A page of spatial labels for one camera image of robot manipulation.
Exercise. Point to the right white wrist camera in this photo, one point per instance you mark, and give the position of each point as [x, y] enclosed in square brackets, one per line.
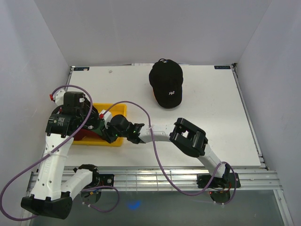
[106, 116]

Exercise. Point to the aluminium frame rail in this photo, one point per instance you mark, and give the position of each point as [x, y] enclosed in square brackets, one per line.
[131, 179]

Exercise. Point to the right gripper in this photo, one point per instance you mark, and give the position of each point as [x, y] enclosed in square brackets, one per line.
[106, 134]

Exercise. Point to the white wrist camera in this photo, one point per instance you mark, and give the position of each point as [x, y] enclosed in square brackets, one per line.
[58, 97]
[106, 116]

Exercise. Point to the yellow plastic tray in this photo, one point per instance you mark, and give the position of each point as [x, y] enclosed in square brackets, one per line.
[118, 109]

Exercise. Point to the dark green baseball cap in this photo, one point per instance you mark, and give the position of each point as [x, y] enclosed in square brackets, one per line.
[95, 125]

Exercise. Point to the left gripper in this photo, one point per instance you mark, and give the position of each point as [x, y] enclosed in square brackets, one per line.
[86, 108]

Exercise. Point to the red baseball cap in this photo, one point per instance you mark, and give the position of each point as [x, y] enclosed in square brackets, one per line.
[86, 135]

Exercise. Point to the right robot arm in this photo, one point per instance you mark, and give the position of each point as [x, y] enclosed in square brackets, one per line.
[186, 136]

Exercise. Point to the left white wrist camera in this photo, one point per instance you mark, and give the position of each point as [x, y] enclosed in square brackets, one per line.
[58, 97]

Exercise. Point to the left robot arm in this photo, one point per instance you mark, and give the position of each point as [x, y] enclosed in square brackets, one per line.
[50, 197]

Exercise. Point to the black cap white logo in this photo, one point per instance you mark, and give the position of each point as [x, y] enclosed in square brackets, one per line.
[166, 79]

